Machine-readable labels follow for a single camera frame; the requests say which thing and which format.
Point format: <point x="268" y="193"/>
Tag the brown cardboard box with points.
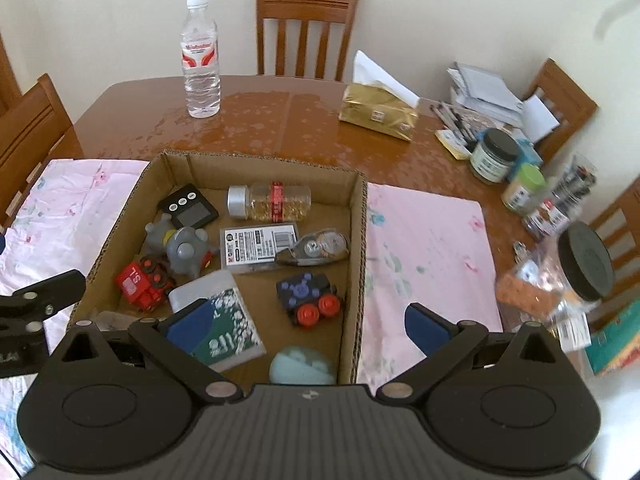
<point x="339" y="199"/>

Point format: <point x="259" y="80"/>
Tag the clear pen holder cup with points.
<point x="562" y="203"/>

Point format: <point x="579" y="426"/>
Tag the clear plastic water bottle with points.
<point x="200" y="61"/>

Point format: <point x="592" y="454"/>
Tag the gold tissue pack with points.
<point x="375" y="100"/>

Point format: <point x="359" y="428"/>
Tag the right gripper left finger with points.
<point x="170" y="344"/>

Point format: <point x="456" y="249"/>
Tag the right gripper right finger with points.
<point x="446" y="347"/>

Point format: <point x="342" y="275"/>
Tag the teal small box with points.
<point x="528" y="154"/>

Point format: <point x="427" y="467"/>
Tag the white jar dark lid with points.
<point x="494" y="155"/>

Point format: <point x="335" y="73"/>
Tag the medical cotton swab box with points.
<point x="233" y="339"/>

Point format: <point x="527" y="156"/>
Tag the correction tape dispenser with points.
<point x="315" y="249"/>

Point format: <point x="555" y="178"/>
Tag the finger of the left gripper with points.
<point x="44" y="299"/>

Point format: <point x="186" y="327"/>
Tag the red toy train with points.
<point x="145" y="283"/>

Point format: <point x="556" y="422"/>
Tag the colourful paper bag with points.
<point x="616" y="345"/>

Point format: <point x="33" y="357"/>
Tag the black toy cube red wheels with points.
<point x="309" y="297"/>

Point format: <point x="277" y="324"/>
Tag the glass jar silver lid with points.
<point x="272" y="202"/>

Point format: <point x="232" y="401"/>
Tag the wooden chair behind bottle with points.
<point x="325" y="13"/>

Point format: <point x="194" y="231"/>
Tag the grey toy figure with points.
<point x="187" y="250"/>

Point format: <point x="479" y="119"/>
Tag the black digital timer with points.
<point x="188" y="207"/>

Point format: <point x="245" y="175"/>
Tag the wooden chair left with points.
<point x="35" y="129"/>

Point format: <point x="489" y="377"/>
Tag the large jar black lid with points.
<point x="565" y="275"/>

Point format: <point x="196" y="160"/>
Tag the small jar green lid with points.
<point x="527" y="181"/>

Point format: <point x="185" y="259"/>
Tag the stack of papers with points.
<point x="485" y="93"/>

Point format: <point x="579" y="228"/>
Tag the pink floral tablecloth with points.
<point x="421" y="247"/>

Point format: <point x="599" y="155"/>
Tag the clear plastic case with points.
<point x="250" y="249"/>

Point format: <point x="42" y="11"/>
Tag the yellow flat packet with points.
<point x="456" y="148"/>

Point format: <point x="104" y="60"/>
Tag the wooden chair near right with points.
<point x="618" y="225"/>

